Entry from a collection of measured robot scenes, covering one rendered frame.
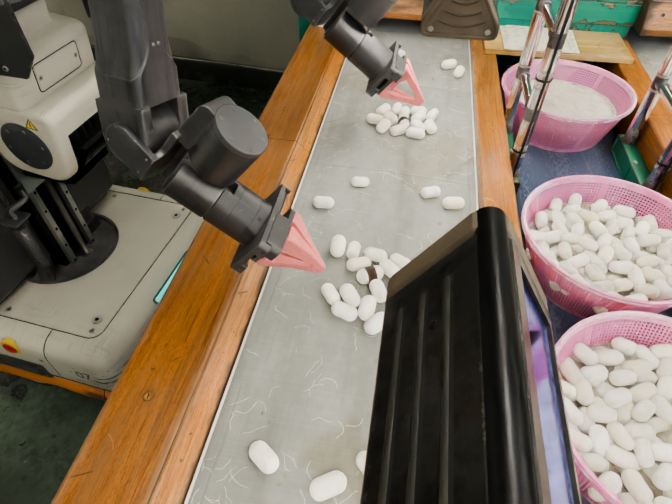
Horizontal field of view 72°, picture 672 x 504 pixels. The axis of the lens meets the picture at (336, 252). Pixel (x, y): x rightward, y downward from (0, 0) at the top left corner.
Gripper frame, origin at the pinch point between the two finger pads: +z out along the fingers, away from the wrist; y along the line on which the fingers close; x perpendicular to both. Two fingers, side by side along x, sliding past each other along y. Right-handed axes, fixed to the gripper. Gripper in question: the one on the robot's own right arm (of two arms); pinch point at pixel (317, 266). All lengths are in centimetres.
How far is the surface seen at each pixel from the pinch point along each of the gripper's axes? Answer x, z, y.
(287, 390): 6.3, 3.9, -13.1
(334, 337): 3.7, 7.1, -5.1
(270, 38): 83, -11, 191
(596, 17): -32, 40, 92
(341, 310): 2.0, 6.2, -2.1
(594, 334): -17.8, 31.3, 0.5
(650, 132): -31, 46, 49
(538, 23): -27, 15, 51
